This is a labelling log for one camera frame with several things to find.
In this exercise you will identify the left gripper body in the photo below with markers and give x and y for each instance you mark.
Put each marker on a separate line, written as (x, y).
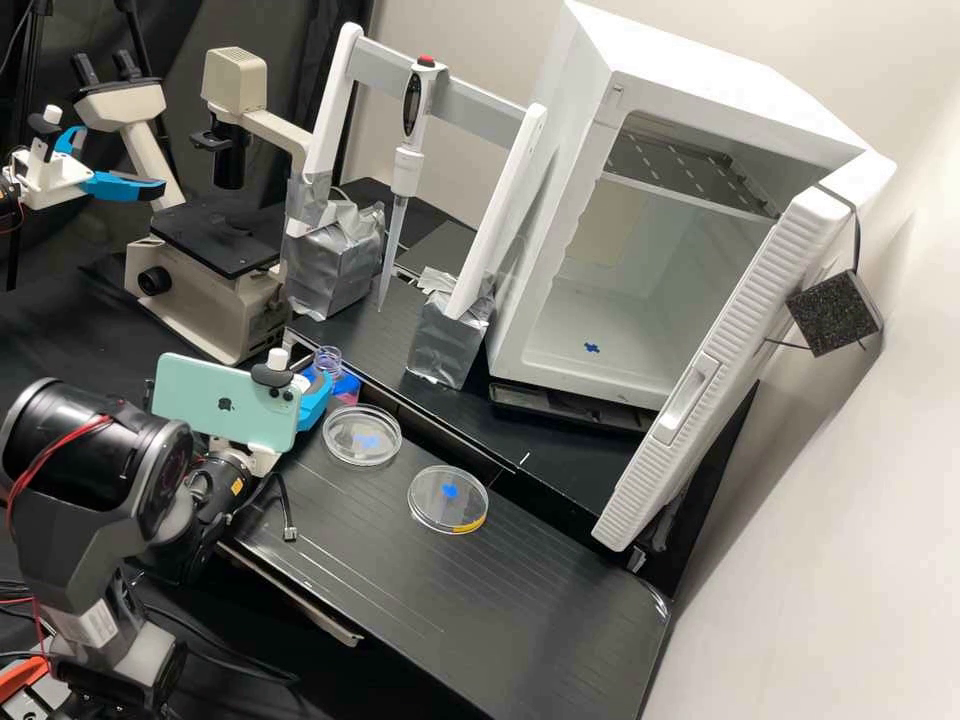
(52, 176)

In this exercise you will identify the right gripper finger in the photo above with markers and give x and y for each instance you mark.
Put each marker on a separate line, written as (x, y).
(319, 397)

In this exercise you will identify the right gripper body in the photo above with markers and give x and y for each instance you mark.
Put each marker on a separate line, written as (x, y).
(255, 459)

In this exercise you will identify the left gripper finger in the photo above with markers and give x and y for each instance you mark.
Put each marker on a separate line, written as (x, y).
(69, 139)
(120, 187)

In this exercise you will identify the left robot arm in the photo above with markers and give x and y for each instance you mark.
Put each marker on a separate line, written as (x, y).
(6, 199)

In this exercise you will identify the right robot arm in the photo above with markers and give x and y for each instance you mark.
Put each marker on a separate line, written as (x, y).
(82, 450)

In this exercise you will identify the blue bottle holder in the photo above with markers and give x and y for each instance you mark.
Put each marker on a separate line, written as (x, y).
(347, 386)

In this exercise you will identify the small bottle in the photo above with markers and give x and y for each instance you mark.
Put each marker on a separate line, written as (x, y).
(328, 361)

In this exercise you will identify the petri dish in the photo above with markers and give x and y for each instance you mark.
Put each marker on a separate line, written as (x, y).
(362, 435)

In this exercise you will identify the cream microscope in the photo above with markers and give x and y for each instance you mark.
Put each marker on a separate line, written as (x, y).
(202, 285)

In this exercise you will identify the black platform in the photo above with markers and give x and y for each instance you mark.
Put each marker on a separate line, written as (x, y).
(465, 600)
(555, 457)

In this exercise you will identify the pipette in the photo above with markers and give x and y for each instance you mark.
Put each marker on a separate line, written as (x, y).
(409, 169)

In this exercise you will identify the white pipette stand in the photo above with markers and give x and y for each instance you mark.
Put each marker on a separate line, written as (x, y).
(495, 202)

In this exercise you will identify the incubator door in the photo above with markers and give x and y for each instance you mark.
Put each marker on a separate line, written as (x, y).
(720, 360)

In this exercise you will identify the white incubator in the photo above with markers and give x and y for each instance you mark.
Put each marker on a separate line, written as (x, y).
(675, 67)

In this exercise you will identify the right wrist camera phone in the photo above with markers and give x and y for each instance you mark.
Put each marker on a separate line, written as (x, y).
(217, 397)

